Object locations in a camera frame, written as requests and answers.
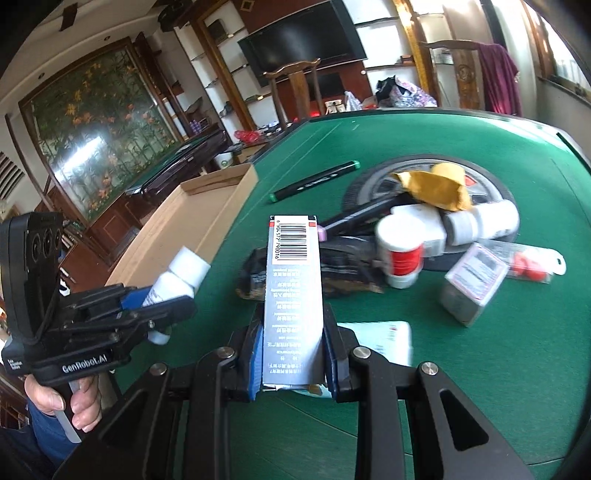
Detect wooden chair with cloth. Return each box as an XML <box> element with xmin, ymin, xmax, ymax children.
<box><xmin>419</xmin><ymin>39</ymin><xmax>485</xmax><ymax>110</ymax></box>

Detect yellow crumpled packet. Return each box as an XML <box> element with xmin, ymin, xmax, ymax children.
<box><xmin>392</xmin><ymin>162</ymin><xmax>473</xmax><ymax>212</ymax></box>

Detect dark folding mahjong table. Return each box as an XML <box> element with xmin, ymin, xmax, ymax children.
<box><xmin>124</xmin><ymin>130</ymin><xmax>230</xmax><ymax>205</ymax></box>

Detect clear pack red caps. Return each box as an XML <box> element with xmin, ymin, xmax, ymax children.
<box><xmin>480</xmin><ymin>240</ymin><xmax>567</xmax><ymax>284</ymax></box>

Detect red plastic bag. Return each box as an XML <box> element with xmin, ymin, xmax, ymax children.
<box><xmin>233</xmin><ymin>130</ymin><xmax>264</xmax><ymax>145</ymax></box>

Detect black snack packet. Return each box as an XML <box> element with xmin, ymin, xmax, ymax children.
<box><xmin>235</xmin><ymin>236</ymin><xmax>385</xmax><ymax>301</ymax></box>

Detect pile of clothes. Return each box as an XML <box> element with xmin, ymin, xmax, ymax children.
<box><xmin>376</xmin><ymin>76</ymin><xmax>438</xmax><ymax>109</ymax></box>

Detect red label white bottle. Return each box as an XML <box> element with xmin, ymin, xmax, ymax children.
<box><xmin>375</xmin><ymin>214</ymin><xmax>424</xmax><ymax>289</ymax></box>

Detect white square bottle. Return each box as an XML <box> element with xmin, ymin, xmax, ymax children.
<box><xmin>391</xmin><ymin>204</ymin><xmax>447</xmax><ymax>257</ymax></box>

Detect floral glass screen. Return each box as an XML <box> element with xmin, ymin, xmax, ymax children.
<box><xmin>19</xmin><ymin>38</ymin><xmax>181</xmax><ymax>225</ymax></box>

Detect small white bottle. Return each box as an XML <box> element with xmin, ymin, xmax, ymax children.
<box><xmin>141</xmin><ymin>245</ymin><xmax>212</xmax><ymax>346</ymax></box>

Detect maroon cloth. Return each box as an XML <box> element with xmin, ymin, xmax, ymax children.
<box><xmin>477</xmin><ymin>43</ymin><xmax>523</xmax><ymax>117</ymax></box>

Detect black television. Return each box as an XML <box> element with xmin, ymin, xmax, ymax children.
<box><xmin>238</xmin><ymin>1</ymin><xmax>367</xmax><ymax>87</ymax></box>

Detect green capped black marker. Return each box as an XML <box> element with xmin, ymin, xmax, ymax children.
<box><xmin>270</xmin><ymin>160</ymin><xmax>361</xmax><ymax>203</ymax></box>

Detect pink capped black marker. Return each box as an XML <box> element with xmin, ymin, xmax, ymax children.
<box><xmin>318</xmin><ymin>192</ymin><xmax>417</xmax><ymax>242</ymax></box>

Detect tall white medicine box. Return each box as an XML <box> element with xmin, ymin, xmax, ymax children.
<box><xmin>263</xmin><ymin>215</ymin><xmax>325</xmax><ymax>389</ymax></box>

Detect white round bottle lying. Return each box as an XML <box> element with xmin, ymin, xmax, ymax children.
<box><xmin>443</xmin><ymin>200</ymin><xmax>520</xmax><ymax>246</ymax></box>

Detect white purple medicine box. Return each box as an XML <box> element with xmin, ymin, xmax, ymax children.
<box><xmin>440</xmin><ymin>243</ymin><xmax>509</xmax><ymax>327</ymax></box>

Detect person's left hand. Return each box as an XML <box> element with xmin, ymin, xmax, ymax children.
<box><xmin>24</xmin><ymin>375</ymin><xmax>102</xmax><ymax>433</ymax></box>

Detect teal cartoon pouch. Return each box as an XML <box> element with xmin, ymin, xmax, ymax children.
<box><xmin>294</xmin><ymin>320</ymin><xmax>413</xmax><ymax>398</ymax></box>

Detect cardboard box tray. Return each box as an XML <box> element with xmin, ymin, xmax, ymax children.
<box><xmin>107</xmin><ymin>163</ymin><xmax>259</xmax><ymax>287</ymax></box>

